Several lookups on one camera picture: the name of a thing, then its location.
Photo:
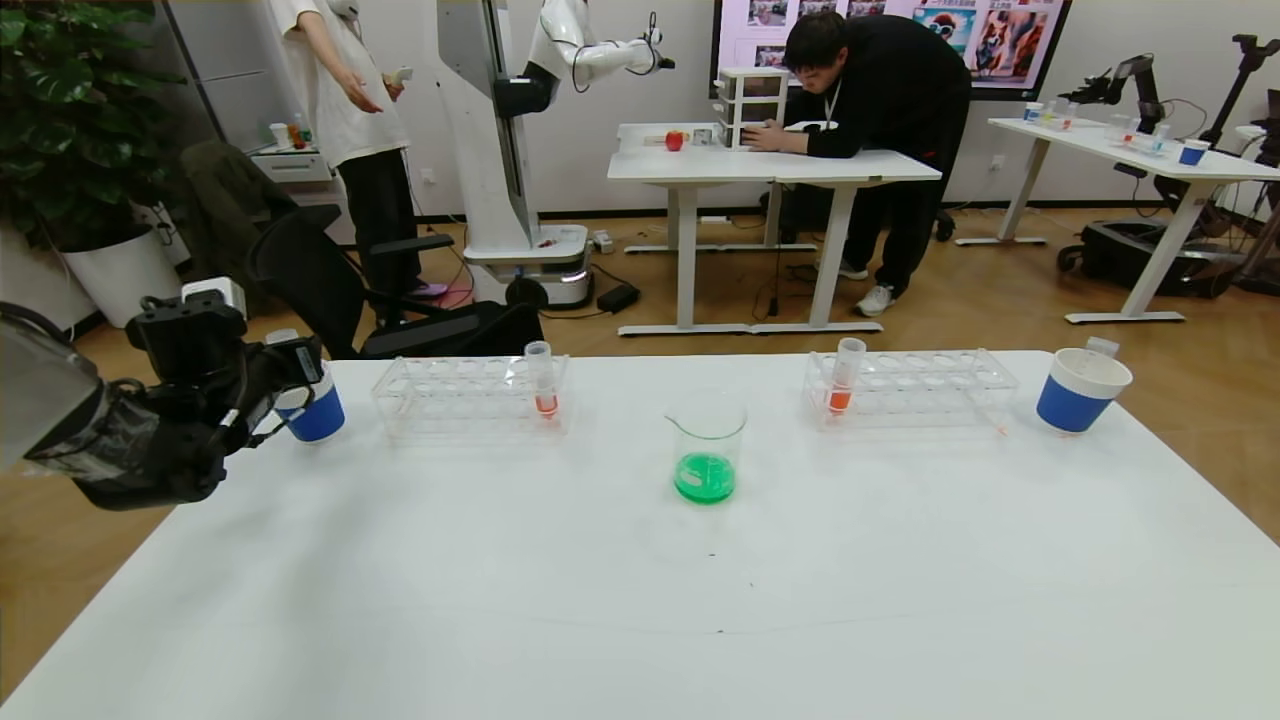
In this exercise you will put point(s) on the clear acrylic tube rack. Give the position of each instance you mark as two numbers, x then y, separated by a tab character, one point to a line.
920	395
470	400

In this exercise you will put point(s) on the white desk with slanted legs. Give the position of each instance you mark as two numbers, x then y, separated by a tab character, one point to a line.
1160	165

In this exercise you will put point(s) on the blue white paper cup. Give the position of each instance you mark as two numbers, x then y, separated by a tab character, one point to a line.
318	415
1072	405

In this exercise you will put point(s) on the glass beaker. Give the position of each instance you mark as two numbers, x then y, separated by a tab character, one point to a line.
706	480

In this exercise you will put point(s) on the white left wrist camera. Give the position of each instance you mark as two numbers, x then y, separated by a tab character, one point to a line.
215	297

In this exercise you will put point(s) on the red pigment test tube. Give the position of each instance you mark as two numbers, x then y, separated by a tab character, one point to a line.
839	400
546	403

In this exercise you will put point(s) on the white plant pot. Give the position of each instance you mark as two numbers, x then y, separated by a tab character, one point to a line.
120	275

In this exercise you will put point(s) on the dark olive jacket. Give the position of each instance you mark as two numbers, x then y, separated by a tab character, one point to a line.
225	205

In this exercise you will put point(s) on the green leafy plant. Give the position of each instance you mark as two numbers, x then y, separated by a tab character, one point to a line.
70	120

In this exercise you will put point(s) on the wall display screen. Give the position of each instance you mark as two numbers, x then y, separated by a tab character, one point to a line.
1010	40

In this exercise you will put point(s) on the white drawer organiser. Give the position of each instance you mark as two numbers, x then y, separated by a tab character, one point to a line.
755	100

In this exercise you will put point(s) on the small white cup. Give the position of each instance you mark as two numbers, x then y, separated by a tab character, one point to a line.
280	135

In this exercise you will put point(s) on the black office chair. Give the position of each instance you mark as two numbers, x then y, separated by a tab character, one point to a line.
320	280

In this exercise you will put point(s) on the black wheeled robot base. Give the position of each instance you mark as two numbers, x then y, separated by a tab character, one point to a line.
1120	255

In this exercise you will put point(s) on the yellow pigment test tube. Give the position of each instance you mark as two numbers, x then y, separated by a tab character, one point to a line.
1102	346

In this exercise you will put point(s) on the white power strip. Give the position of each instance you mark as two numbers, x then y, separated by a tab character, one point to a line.
603	241

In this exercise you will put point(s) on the black background robot arm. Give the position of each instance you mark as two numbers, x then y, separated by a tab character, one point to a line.
1135	80

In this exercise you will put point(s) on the tall white robot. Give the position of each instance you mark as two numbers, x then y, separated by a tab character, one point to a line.
490	200

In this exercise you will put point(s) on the red apple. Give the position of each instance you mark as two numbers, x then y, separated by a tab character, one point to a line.
675	141

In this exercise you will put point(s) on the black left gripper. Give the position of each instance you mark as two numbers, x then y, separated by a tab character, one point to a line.
301	361

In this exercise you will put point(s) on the person in white shirt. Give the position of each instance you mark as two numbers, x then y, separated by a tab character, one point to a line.
350	100

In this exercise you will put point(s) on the person in black clothes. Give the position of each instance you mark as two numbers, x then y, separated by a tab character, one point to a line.
890	100

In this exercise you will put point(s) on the black power adapter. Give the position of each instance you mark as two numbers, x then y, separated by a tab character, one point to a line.
618	299

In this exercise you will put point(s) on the small blue paper cup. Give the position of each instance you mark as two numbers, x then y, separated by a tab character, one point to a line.
1190	154

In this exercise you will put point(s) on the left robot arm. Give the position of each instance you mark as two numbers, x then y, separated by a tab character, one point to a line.
130	450

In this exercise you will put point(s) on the white drawer cabinet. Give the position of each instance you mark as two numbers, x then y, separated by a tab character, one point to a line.
295	168

